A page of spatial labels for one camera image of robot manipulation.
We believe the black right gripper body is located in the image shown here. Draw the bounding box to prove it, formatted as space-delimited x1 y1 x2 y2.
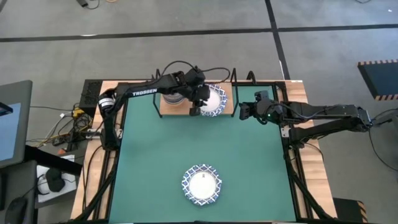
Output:
248 90 283 126

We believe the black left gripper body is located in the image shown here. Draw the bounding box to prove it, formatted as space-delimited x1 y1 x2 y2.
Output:
173 66 211 107

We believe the blue floral paper bowl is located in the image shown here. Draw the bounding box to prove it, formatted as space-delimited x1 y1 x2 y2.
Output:
181 164 223 207
198 83 229 118

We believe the blue patterned ceramic bowl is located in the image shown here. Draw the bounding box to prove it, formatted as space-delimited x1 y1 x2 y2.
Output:
162 91 185 103

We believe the wooden shelf with black legs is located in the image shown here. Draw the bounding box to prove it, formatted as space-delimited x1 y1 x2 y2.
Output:
151 67 239 119

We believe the green table mat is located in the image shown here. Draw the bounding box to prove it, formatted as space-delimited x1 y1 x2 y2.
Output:
108 85 297 223

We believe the black perforated box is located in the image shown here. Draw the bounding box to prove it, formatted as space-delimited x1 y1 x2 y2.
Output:
78 79 104 109

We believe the dark hazard-striped platform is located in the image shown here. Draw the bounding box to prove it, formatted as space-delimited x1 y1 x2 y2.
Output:
356 58 398 101

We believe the black hazard-striped box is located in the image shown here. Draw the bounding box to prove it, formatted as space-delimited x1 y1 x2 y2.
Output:
332 197 369 224

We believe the white paper sheet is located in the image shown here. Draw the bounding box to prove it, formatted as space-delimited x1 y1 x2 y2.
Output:
36 154 78 203

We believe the black desk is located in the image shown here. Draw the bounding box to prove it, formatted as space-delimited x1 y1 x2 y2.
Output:
0 144 83 224

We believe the black rounded device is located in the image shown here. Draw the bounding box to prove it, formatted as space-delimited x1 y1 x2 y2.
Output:
45 167 66 193

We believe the grey monitor with blue screen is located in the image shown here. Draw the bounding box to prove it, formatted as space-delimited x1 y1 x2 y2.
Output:
0 80 34 169

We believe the black computer mouse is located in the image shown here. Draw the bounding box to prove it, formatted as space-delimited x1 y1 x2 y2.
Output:
4 196 28 224

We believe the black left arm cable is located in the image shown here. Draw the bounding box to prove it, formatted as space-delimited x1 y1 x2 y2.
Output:
160 60 232 83

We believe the black metal table frame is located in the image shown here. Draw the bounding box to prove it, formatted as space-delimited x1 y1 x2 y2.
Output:
70 79 340 224

